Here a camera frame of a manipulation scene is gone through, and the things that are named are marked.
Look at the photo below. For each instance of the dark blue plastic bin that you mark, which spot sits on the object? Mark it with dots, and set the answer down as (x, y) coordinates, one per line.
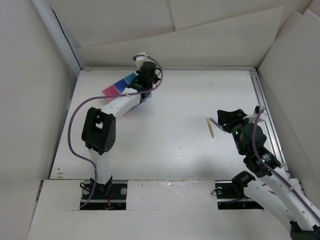
(121, 85)

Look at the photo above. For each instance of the lilac pen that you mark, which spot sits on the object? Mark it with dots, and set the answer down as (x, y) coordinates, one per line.
(216, 124)

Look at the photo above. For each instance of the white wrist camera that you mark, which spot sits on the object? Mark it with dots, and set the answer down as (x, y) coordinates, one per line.
(139, 59)
(259, 114)

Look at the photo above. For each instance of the light blue plastic bin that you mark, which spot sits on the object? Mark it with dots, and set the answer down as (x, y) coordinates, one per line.
(130, 78)

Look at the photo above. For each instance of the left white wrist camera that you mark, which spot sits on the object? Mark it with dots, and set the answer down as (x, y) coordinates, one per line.
(139, 59)

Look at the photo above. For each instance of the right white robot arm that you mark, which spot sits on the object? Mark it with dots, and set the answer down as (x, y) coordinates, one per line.
(265, 181)

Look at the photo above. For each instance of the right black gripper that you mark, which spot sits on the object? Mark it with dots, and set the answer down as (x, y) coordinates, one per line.
(230, 117)

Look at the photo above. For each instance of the aluminium rail right side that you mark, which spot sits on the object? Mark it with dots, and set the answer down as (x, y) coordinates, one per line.
(257, 98)

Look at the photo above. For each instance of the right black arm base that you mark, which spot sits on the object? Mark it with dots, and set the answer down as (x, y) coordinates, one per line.
(230, 193)

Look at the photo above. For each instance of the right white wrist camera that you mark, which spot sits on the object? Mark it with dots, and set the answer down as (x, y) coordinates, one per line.
(259, 114)

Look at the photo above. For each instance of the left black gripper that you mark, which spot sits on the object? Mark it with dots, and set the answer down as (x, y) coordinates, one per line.
(156, 78)

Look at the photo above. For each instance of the pink plastic bin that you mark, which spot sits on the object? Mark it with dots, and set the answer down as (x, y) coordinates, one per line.
(111, 92)

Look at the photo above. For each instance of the cream yellow pen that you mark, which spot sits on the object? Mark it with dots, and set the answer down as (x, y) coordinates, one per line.
(209, 122)

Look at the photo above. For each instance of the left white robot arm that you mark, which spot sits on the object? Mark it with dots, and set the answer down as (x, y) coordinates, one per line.
(99, 130)

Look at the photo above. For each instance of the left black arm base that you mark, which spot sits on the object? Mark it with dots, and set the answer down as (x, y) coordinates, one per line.
(111, 196)

